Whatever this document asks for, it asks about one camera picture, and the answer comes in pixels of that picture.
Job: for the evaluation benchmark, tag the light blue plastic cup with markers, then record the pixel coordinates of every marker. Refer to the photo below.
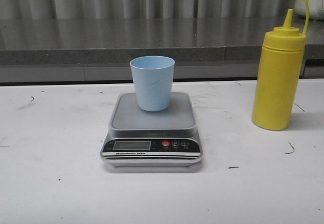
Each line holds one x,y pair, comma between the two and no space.
153,78

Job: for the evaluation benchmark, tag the yellow squeeze bottle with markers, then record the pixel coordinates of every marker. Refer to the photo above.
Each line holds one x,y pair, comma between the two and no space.
279,70

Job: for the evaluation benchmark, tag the silver electronic kitchen scale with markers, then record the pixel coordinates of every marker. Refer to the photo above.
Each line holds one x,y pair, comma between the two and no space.
139,138

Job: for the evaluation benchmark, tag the grey stone counter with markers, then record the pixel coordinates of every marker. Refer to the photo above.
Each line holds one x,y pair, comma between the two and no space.
100,50

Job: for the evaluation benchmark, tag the white appliance on counter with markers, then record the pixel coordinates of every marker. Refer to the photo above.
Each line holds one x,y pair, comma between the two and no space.
315,9

